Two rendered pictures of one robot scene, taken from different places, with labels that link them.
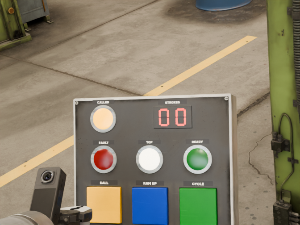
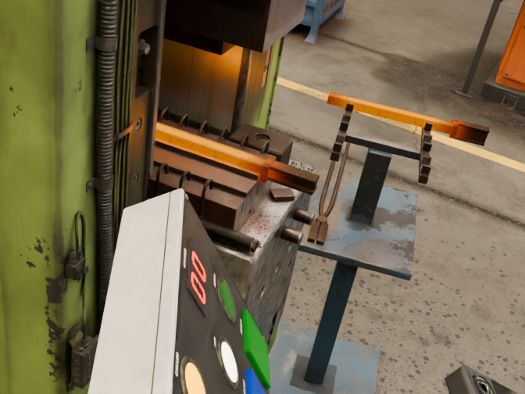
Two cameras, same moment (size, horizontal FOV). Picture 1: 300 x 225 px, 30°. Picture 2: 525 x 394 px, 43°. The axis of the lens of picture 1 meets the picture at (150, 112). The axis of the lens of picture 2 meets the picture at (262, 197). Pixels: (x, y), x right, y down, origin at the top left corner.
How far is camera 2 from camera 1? 130 cm
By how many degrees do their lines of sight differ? 96
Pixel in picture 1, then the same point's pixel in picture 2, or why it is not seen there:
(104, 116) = (195, 379)
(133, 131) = (205, 352)
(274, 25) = (70, 80)
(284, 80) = (78, 161)
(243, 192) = not seen: outside the picture
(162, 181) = (241, 368)
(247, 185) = not seen: outside the picture
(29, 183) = not seen: outside the picture
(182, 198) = (256, 357)
